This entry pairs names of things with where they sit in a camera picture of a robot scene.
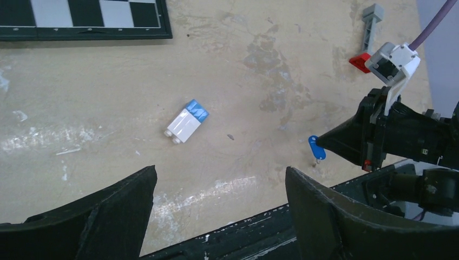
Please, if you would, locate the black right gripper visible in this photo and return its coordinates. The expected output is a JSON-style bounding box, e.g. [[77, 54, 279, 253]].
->
[[316, 87, 458, 171]]

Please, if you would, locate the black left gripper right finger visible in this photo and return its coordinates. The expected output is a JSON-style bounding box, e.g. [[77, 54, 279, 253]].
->
[[285, 167, 458, 259]]

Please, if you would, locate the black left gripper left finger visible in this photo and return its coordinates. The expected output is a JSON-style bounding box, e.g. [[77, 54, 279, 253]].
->
[[1, 166, 158, 259]]

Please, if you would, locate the blue key tag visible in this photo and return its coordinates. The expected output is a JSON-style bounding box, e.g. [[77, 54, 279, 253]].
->
[[308, 135, 326, 161]]

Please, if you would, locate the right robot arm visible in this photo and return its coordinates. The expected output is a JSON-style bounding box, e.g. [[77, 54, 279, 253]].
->
[[316, 87, 458, 220]]

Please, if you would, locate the red toy base piece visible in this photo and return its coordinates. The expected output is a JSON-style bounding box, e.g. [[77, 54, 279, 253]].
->
[[349, 52, 371, 74]]

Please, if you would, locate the white and blue toy brick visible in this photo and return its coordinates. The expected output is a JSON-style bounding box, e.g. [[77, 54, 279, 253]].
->
[[164, 99, 209, 144]]

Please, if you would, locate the black and white chessboard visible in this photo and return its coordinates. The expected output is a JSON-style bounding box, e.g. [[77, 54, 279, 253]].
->
[[1, 0, 173, 41]]

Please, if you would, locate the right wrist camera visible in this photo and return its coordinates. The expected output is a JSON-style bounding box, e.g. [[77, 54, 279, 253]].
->
[[365, 42, 421, 116]]

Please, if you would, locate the grey toy brick post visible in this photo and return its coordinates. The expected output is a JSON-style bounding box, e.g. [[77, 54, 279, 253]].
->
[[362, 4, 384, 54]]

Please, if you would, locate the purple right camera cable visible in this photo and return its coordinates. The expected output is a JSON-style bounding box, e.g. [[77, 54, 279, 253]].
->
[[409, 0, 458, 51]]

